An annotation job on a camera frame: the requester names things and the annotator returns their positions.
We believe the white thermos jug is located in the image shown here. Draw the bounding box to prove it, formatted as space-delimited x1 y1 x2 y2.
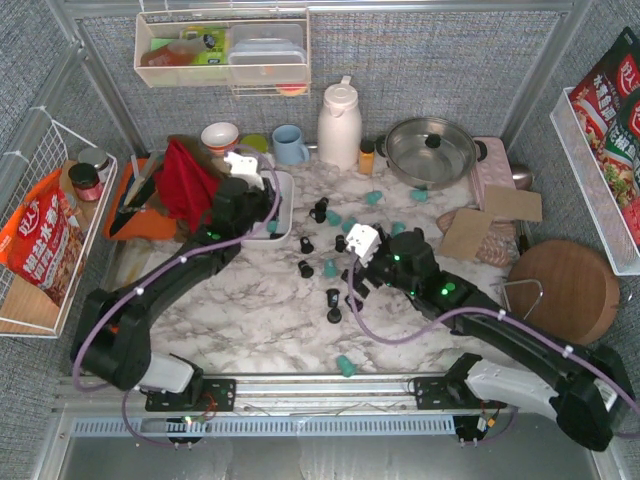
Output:
317 75 362 171

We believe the black coffee capsule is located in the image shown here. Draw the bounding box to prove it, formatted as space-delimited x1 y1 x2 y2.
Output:
309 197 329 224
298 260 314 279
327 307 342 324
300 236 314 255
345 295 360 310
326 288 340 309
335 235 347 253

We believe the pink box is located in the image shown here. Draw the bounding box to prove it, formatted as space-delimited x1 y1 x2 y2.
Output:
470 137 515 210

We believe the red lidded jar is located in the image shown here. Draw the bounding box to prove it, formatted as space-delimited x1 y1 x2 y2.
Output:
68 163 103 202

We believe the metal wire stand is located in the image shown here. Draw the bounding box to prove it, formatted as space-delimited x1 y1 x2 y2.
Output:
490 278 544 327

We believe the red cloth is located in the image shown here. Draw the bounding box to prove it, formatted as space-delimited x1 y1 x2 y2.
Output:
153 138 224 226

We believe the white handled knife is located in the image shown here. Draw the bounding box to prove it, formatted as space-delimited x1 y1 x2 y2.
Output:
130 152 164 193

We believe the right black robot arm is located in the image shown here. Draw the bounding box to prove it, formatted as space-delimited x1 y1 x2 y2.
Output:
343 223 639 452

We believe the green lidded cup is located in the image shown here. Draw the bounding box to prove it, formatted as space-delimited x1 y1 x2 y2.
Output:
239 134 268 155

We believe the white orange striped bowl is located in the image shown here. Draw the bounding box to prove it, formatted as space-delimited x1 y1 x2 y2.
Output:
200 122 239 156

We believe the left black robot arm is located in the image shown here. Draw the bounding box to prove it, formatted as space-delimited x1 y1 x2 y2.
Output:
70 172 287 394

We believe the yellow spice bottle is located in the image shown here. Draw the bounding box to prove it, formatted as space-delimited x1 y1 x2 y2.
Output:
358 139 375 175

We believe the cardboard sheet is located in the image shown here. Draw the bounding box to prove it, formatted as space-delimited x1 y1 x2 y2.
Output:
439 208 494 261
484 185 543 222

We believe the steel pot with lid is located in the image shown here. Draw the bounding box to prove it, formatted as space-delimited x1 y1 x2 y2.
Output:
375 117 487 191

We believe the black chef knife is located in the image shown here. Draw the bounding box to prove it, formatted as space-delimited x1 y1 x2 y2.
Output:
108 176 156 238

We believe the blue mug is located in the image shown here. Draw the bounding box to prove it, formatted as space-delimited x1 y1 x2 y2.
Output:
272 125 310 166

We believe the clear plastic food box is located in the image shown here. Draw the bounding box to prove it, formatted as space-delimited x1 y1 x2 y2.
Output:
227 23 307 85

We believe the orange plastic tray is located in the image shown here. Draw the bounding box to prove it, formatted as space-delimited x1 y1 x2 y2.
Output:
102 163 177 241

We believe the orange snack bag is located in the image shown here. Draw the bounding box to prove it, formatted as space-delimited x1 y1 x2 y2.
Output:
1 169 84 306

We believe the pink striped oven mitt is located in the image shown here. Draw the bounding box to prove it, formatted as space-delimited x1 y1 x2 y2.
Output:
436 209 518 268

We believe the round wooden board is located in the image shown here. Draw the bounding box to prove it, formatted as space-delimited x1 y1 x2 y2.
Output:
507 240 620 345

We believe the white wire rack left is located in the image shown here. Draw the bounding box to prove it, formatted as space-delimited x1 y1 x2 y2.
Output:
1 106 118 338

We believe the white plastic storage basket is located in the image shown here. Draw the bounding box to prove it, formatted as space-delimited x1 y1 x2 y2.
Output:
241 170 295 250

